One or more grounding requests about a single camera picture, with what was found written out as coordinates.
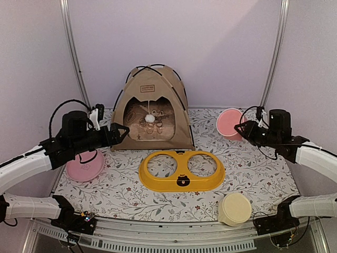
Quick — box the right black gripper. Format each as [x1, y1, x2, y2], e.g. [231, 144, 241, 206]
[235, 120, 281, 149]

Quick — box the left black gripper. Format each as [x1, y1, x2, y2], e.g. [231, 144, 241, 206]
[72, 122, 130, 155]

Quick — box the pink footed pet bowl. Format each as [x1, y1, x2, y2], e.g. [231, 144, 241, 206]
[216, 108, 243, 141]

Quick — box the white pet cushion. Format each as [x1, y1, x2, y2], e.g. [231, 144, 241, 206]
[123, 97, 176, 141]

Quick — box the beige fabric pet tent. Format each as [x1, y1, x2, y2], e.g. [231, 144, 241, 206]
[110, 64, 195, 153]

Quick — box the black tent pole long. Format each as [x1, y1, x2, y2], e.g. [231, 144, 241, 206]
[111, 64, 165, 119]

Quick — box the yellow double bowl holder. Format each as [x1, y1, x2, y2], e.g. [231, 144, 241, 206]
[138, 150, 225, 192]

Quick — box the cream footed pet bowl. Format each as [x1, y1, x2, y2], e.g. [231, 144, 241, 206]
[217, 192, 252, 227]

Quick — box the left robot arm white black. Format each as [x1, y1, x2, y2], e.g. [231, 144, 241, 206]
[1, 109, 130, 232]

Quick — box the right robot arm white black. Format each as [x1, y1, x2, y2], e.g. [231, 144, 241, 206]
[234, 106, 336, 235]

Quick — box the pink round plate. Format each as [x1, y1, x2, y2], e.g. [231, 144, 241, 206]
[66, 150, 105, 182]

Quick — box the floral patterned table mat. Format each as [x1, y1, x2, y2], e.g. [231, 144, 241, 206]
[54, 109, 299, 222]

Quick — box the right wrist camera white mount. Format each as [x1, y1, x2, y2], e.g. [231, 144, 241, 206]
[256, 106, 267, 128]

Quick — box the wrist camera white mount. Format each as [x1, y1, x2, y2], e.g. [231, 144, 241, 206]
[89, 104, 105, 131]
[256, 106, 267, 128]

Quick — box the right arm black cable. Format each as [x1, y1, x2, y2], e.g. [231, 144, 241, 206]
[241, 105, 280, 160]

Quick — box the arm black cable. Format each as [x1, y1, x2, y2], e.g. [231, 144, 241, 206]
[241, 105, 280, 160]
[48, 99, 93, 138]

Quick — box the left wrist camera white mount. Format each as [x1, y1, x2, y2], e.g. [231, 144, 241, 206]
[89, 104, 105, 131]

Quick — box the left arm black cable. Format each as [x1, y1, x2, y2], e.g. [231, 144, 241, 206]
[48, 99, 93, 138]

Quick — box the front aluminium rail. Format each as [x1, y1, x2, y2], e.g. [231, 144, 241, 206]
[22, 217, 331, 252]

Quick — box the right aluminium frame post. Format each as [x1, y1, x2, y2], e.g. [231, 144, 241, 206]
[260, 0, 290, 107]

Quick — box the aluminium frame post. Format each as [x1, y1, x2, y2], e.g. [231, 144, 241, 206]
[260, 0, 290, 107]
[60, 0, 91, 107]

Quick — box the left aluminium frame post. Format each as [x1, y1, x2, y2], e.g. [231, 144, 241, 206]
[60, 0, 91, 107]

